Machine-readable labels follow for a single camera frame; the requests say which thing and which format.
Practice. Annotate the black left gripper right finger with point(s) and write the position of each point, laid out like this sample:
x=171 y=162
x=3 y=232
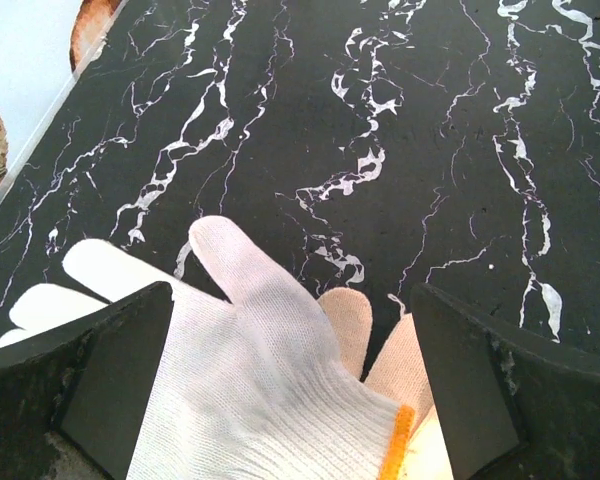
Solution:
x=512 y=404

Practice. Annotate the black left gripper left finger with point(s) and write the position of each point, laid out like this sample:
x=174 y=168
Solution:
x=72 y=399

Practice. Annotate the white knit glove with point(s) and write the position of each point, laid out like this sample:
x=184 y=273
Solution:
x=252 y=385

